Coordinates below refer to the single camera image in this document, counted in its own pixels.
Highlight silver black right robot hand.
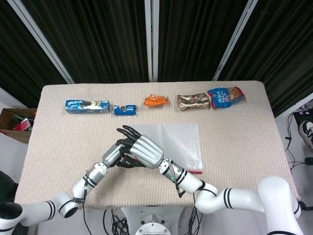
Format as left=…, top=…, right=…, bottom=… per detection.
left=116, top=125, right=164, bottom=170

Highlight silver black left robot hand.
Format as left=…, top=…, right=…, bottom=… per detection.
left=101, top=138, right=139, bottom=169

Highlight clear zipper bag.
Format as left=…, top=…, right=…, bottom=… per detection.
left=130, top=122, right=204, bottom=175

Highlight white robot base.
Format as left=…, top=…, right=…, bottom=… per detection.
left=120, top=206, right=188, bottom=235

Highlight blue biscuit bag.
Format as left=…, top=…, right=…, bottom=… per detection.
left=207, top=86, right=246, bottom=110

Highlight small blue cookie packet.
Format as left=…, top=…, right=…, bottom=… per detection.
left=112, top=104, right=138, bottom=117

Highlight orange snack packet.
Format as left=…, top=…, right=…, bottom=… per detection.
left=143, top=94, right=170, bottom=108

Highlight long blue cookie box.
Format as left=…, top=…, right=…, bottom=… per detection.
left=64, top=98, right=111, bottom=115

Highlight gold red snack packet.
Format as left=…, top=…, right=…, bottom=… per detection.
left=176, top=92, right=211, bottom=112

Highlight beige waffle tablecloth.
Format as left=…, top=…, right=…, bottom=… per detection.
left=14, top=80, right=301, bottom=213

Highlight brown cardboard box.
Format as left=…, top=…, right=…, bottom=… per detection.
left=0, top=108, right=38, bottom=144

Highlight black white sneaker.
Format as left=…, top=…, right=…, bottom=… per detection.
left=299, top=120, right=313, bottom=152

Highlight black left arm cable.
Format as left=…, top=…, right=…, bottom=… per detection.
left=81, top=168, right=92, bottom=235

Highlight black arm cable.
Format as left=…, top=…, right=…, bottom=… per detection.
left=174, top=180, right=221, bottom=199
left=81, top=168, right=92, bottom=235

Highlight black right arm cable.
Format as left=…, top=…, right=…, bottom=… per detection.
left=174, top=180, right=221, bottom=199

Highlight black cable bundle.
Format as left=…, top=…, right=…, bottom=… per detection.
left=102, top=207, right=132, bottom=235

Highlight white frame post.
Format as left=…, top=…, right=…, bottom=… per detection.
left=4, top=0, right=74, bottom=84
left=144, top=0, right=160, bottom=83
left=211, top=0, right=259, bottom=82

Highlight black floor cables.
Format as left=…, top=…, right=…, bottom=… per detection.
left=285, top=104, right=313, bottom=172

